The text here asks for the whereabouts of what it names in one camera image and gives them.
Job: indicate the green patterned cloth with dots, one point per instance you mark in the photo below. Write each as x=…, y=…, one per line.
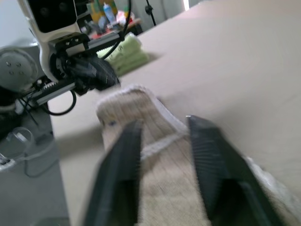
x=131, y=56

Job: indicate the beige towel with white trim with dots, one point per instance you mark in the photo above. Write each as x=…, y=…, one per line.
x=164, y=188

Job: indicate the white power strip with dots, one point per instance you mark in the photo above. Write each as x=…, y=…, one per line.
x=4, y=164

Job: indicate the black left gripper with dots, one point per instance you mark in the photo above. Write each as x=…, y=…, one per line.
x=63, y=47

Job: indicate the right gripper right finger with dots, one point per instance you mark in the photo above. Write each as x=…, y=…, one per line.
x=216, y=169

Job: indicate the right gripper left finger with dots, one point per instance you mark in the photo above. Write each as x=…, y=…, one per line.
x=120, y=179

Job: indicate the blue spray bottle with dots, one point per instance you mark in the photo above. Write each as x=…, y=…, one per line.
x=108, y=13

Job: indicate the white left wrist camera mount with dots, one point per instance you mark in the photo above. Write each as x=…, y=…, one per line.
x=45, y=63

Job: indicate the black tripod stand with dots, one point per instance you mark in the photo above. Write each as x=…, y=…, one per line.
x=150, y=11

